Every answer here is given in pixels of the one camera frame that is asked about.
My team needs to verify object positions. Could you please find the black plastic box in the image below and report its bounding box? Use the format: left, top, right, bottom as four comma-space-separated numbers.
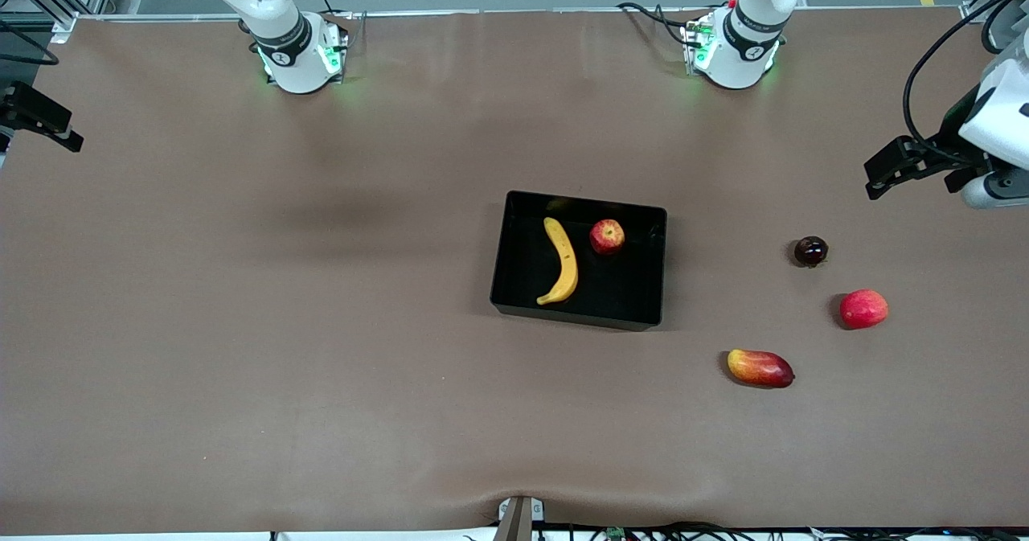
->
490, 191, 668, 332

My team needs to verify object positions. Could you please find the small red yellow-spotted apple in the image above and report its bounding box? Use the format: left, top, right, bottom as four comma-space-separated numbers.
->
589, 219, 626, 255

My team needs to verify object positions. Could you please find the yellow banana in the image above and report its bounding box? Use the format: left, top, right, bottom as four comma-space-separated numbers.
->
536, 217, 579, 306

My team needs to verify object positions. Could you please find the plain red round apple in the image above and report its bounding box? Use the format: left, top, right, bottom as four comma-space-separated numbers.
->
839, 289, 890, 330

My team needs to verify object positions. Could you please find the dark purple plum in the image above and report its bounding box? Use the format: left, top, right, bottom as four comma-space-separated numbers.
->
793, 236, 830, 268

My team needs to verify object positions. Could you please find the red yellow mango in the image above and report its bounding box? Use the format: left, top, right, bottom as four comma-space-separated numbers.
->
727, 349, 796, 389

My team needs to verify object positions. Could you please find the grey table edge clamp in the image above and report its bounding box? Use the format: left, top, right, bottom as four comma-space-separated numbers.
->
497, 495, 546, 541

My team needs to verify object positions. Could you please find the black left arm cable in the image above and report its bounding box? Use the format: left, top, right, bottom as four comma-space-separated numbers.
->
902, 0, 1029, 160

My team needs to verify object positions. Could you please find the black left base cable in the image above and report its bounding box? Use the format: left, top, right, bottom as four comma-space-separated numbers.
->
617, 1, 708, 47

